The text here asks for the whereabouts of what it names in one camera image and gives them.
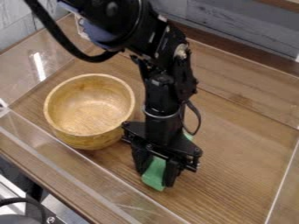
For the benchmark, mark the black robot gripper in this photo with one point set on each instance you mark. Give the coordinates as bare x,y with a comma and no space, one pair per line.
158,137

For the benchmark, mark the green rectangular block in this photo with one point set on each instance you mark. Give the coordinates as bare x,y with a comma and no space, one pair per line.
153,176

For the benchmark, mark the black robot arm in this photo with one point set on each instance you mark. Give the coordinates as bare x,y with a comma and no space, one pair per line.
129,25

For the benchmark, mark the brown wooden bowl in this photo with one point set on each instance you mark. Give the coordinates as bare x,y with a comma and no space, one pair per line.
86,108

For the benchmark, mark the clear acrylic front wall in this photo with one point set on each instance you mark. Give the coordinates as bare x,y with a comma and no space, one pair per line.
104,198

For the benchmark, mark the black metal table bracket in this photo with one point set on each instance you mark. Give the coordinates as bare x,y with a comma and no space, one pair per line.
37,210

